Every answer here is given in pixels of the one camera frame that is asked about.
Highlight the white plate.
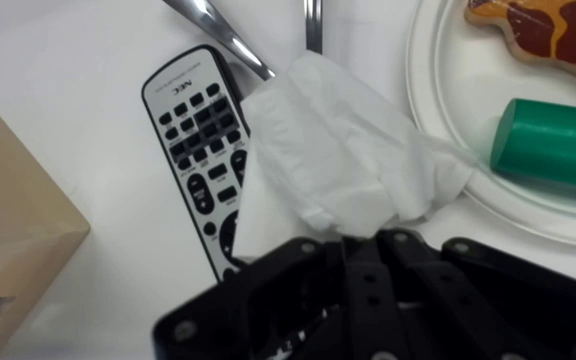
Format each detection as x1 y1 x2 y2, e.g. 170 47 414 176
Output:
405 0 576 246

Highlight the wooden shape sorter box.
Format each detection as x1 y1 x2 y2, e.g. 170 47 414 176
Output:
0 118 90 352

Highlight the wooden toy steak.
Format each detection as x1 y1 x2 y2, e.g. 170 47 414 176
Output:
463 0 576 76

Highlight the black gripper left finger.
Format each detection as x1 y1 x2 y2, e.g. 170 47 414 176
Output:
152 239 341 360

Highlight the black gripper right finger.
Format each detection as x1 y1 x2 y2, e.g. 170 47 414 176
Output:
376 231 576 360

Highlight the silver spoon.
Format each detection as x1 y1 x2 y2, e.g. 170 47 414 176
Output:
164 0 275 81

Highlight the grey remote control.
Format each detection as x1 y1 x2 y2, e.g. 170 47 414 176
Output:
139 45 250 281

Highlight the white napkin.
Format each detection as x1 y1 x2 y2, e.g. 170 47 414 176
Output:
233 52 461 258

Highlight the green cylinder block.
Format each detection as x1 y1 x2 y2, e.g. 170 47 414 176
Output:
487 98 576 189

